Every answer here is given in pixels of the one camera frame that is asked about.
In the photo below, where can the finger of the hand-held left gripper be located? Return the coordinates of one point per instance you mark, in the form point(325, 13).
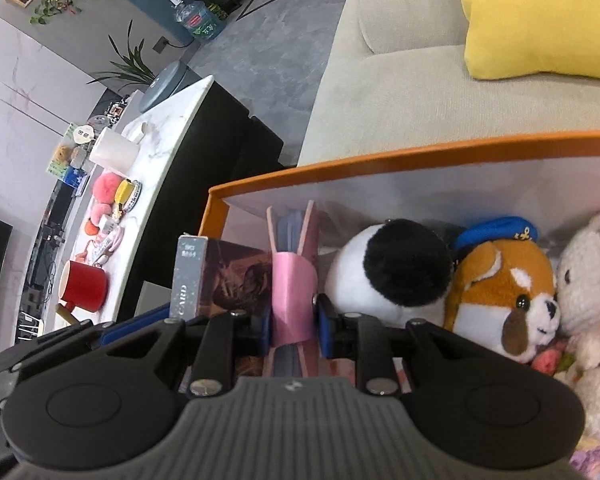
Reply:
point(130, 327)

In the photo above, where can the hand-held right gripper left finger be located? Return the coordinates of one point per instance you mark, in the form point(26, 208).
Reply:
point(265, 330)

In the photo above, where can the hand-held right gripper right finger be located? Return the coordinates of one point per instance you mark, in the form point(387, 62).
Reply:
point(327, 327)

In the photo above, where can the pink wallet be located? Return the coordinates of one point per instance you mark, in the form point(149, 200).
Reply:
point(292, 300)

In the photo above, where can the black and white plush toy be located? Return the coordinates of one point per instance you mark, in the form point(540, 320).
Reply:
point(360, 280)

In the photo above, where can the dark illustrated card box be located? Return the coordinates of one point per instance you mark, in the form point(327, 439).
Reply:
point(220, 280)

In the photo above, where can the orange cardboard box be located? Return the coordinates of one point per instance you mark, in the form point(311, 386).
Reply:
point(405, 195)

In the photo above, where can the brown dog plush toy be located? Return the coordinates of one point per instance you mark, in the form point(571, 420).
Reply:
point(490, 285)

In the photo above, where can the white rabbit plush toy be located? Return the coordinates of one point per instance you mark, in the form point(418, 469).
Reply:
point(590, 280)

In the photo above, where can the red mug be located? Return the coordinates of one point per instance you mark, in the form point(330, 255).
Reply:
point(85, 285)

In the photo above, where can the yellow trinket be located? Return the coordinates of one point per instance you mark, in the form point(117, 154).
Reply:
point(125, 192)

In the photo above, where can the pink pompom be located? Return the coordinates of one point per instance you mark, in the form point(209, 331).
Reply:
point(107, 187)

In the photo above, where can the white cup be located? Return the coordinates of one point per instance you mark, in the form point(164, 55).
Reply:
point(112, 150)

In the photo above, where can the white marble table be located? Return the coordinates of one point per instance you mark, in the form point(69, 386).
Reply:
point(160, 145)

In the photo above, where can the grey round bin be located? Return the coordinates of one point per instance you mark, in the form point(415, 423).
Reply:
point(167, 82)

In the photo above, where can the beige sofa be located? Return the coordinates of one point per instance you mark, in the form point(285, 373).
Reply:
point(405, 85)

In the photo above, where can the long-leaf potted plant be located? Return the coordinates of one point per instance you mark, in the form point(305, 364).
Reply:
point(132, 60)

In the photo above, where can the large water bottle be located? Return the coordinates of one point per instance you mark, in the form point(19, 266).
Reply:
point(200, 20)

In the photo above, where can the thin vine plant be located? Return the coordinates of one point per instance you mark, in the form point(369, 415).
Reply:
point(55, 5)

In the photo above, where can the yellow pillow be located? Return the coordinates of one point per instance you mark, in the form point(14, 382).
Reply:
point(530, 10)

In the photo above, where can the wall outlet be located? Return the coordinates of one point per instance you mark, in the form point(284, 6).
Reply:
point(160, 45)

